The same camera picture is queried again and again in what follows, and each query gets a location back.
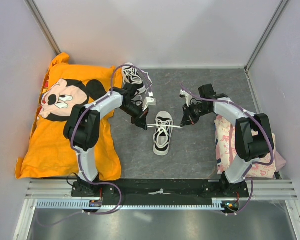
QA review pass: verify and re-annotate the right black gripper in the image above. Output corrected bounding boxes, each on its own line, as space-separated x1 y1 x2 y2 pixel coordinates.
180 101 211 127

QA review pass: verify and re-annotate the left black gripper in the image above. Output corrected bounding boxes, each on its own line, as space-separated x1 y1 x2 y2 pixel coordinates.
118 102 149 131

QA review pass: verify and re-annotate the black white sneaker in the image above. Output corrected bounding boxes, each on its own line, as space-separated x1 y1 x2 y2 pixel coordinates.
147 111 183 156
121 62 153 94

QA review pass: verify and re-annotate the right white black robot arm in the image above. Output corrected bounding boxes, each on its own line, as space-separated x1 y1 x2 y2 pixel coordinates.
179 84 275 197

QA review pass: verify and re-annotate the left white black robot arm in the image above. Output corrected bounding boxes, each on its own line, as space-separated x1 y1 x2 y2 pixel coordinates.
63 83 156 197

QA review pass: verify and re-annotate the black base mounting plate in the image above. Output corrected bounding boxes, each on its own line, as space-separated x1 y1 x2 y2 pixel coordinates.
71 178 250 206

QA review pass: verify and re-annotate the white tape scrap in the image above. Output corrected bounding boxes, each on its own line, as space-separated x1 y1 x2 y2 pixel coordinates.
148 188 171 196

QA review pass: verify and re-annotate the pink printed cloth bag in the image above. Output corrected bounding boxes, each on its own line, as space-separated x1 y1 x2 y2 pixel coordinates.
214 115 288 180

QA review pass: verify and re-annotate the orange cartoon mouse cloth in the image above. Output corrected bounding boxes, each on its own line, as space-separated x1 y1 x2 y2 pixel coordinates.
14 53 123 179

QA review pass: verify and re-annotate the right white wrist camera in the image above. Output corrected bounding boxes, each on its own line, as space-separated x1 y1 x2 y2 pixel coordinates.
179 90 193 107

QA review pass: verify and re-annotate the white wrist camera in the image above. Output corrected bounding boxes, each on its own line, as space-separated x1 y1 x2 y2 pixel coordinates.
179 90 193 107
142 92 157 110

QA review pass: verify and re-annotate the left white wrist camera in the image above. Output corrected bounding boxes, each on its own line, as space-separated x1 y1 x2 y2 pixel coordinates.
142 92 157 110

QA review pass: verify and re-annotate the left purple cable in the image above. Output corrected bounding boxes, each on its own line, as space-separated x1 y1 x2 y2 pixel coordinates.
34 64 155 227

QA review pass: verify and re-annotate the purple cable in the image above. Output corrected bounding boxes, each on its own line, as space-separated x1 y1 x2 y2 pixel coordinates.
179 83 277 216
34 64 155 227

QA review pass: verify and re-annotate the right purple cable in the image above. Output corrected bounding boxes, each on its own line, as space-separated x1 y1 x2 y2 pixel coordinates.
179 83 277 216

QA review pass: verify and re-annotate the grey slotted cable duct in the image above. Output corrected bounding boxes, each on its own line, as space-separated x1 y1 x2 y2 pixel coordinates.
36 199 236 211

